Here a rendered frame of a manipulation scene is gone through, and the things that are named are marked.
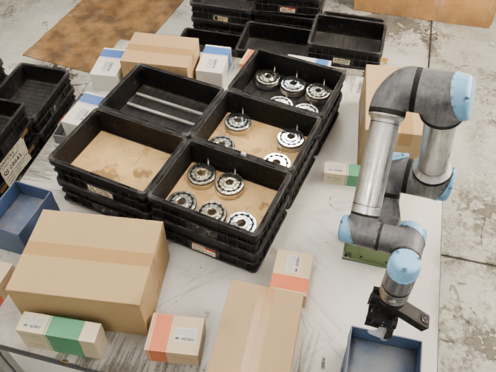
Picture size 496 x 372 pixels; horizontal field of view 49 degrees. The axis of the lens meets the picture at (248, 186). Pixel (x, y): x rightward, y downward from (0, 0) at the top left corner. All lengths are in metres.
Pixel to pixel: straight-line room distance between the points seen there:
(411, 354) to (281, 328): 0.38
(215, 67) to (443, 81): 1.30
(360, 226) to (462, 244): 1.59
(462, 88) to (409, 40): 2.81
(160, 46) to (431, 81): 1.43
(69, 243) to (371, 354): 0.97
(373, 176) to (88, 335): 0.92
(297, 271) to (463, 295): 1.21
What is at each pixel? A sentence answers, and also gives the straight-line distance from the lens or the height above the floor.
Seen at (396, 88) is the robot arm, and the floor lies 1.42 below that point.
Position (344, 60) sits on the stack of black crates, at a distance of 3.04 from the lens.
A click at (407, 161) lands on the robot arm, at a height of 1.04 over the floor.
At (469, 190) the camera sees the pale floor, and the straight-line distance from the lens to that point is 3.25.
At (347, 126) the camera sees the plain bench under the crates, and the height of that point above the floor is 0.70.
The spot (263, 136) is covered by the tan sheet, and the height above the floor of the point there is 0.83.
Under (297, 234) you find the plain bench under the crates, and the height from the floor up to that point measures 0.70.
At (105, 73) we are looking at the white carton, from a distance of 2.54.
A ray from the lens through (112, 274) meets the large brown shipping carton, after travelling 1.68.
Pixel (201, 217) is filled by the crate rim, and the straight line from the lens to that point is 1.72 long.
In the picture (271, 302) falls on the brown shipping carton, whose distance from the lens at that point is 1.64.
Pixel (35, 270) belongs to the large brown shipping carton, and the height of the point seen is 0.90.
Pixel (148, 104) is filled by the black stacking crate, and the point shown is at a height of 0.83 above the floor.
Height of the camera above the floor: 2.30
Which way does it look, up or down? 49 degrees down
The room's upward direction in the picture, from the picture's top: straight up
